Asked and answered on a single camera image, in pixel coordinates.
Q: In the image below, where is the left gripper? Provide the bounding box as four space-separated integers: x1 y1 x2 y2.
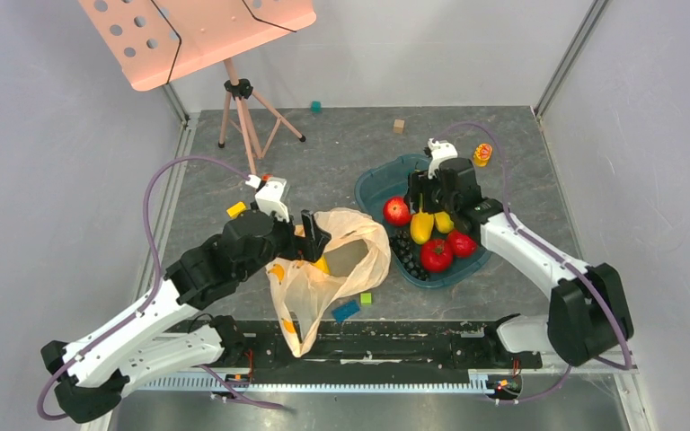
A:
238 202 331 282

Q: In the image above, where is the beige plastic bag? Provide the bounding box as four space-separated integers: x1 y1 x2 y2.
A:
265 207 391 358

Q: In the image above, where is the yellow lemon fake fruit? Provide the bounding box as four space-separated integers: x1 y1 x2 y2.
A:
313 256 331 275

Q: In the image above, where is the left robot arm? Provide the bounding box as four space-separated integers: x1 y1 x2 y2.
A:
40 176 332 424

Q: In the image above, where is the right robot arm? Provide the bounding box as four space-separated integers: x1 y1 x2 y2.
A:
406 138 633 369

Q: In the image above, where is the red apple fake fruit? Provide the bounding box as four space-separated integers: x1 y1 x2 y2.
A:
446 230 478 259

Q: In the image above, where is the red tomato fake fruit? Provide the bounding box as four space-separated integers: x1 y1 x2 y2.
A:
420 239 454 273

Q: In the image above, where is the black grapes fake bunch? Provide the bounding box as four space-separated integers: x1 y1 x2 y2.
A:
389 229 429 281

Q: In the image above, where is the yellow green mango fruit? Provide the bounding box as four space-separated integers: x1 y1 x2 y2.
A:
433 212 455 234

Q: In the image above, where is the yellow red toy piece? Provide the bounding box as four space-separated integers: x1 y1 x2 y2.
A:
473 143 493 167

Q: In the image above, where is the teal plastic tub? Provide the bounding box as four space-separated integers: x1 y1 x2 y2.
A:
355 154 491 289

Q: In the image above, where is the blue flat block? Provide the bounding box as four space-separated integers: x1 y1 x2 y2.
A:
331 300 360 323

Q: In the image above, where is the small green cube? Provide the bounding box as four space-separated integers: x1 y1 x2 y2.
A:
359 292 372 306

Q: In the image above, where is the small wooden cube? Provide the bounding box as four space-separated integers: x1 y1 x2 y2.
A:
393 119 405 134

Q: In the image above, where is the small yellow block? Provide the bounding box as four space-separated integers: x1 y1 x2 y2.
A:
226 201 247 219

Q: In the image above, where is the pink music stand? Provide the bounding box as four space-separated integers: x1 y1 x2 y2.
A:
79 0 316 172

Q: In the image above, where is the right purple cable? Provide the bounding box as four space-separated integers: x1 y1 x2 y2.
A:
437 121 635 406

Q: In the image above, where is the purple cable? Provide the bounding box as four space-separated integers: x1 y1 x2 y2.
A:
437 121 635 406
36 155 289 422

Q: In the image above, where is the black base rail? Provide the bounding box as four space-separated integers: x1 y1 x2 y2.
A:
106 318 638 397

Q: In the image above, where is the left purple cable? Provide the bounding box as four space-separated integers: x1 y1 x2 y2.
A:
36 155 289 422

